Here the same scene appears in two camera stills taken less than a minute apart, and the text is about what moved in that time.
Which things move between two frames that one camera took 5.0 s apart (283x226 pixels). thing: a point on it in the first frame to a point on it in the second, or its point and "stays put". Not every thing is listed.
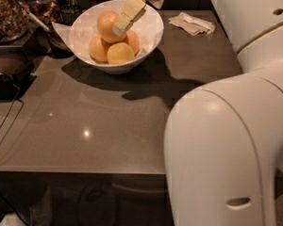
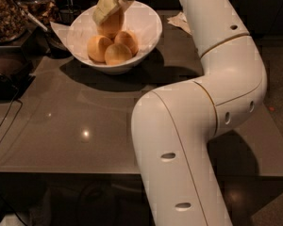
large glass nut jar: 8,21 stays put
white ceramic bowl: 148,27 stays put
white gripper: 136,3 to 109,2
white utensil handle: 39,22 stays put
